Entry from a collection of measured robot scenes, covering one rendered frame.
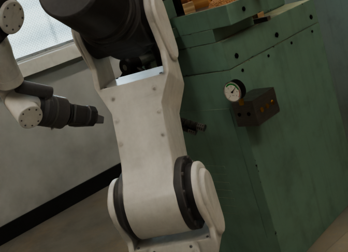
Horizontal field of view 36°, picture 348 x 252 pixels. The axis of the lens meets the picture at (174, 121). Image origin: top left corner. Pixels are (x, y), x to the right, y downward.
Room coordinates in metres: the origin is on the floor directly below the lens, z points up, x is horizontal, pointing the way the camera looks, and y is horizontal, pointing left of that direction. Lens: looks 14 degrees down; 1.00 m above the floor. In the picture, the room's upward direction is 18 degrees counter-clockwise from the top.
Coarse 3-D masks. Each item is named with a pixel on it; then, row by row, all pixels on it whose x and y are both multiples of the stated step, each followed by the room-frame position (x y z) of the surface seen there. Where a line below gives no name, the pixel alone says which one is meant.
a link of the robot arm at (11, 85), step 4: (20, 72) 1.33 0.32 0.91; (20, 76) 1.32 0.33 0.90; (12, 80) 1.31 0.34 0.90; (16, 80) 1.31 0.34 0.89; (20, 80) 1.32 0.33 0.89; (0, 84) 1.31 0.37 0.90; (4, 84) 1.30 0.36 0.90; (8, 84) 1.30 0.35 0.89; (12, 84) 1.31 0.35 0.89; (16, 84) 1.31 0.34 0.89; (20, 84) 1.32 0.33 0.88; (0, 88) 1.32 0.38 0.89; (4, 88) 1.31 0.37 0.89; (8, 88) 1.31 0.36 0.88; (12, 88) 1.31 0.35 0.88; (0, 92) 1.37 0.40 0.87; (4, 92) 1.38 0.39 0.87; (8, 92) 1.39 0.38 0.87; (4, 96) 1.38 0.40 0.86; (4, 100) 1.39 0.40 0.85; (4, 104) 1.40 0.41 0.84
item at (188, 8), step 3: (186, 3) 1.66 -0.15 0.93; (189, 3) 1.66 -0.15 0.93; (192, 3) 1.66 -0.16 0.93; (183, 6) 1.67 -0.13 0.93; (186, 6) 1.66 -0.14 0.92; (189, 6) 1.66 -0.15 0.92; (192, 6) 1.66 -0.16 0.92; (186, 9) 1.66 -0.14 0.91; (189, 9) 1.66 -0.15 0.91; (192, 9) 1.66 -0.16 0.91; (186, 12) 1.66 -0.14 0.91; (189, 12) 1.66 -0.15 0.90
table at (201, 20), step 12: (240, 0) 1.59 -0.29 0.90; (252, 0) 1.63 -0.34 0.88; (264, 0) 1.67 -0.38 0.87; (192, 12) 1.66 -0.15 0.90; (204, 12) 1.60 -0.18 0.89; (216, 12) 1.57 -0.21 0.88; (228, 12) 1.54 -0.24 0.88; (240, 12) 1.58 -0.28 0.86; (252, 12) 1.62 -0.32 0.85; (180, 24) 1.68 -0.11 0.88; (192, 24) 1.64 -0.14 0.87; (204, 24) 1.61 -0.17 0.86; (216, 24) 1.58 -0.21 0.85; (228, 24) 1.55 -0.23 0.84
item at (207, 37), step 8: (240, 24) 1.69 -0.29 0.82; (248, 24) 1.71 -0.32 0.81; (200, 32) 1.63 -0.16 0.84; (208, 32) 1.61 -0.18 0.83; (216, 32) 1.60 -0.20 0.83; (224, 32) 1.63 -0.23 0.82; (232, 32) 1.65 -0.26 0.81; (176, 40) 1.71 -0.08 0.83; (184, 40) 1.68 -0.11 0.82; (192, 40) 1.66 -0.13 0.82; (200, 40) 1.63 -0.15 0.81; (208, 40) 1.61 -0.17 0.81; (216, 40) 1.60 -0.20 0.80
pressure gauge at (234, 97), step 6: (228, 84) 1.51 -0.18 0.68; (234, 84) 1.49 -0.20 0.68; (240, 84) 1.50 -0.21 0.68; (228, 90) 1.52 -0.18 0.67; (234, 90) 1.50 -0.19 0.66; (240, 90) 1.48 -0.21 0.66; (228, 96) 1.52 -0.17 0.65; (234, 96) 1.50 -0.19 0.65; (240, 96) 1.49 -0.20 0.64; (240, 102) 1.52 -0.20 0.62
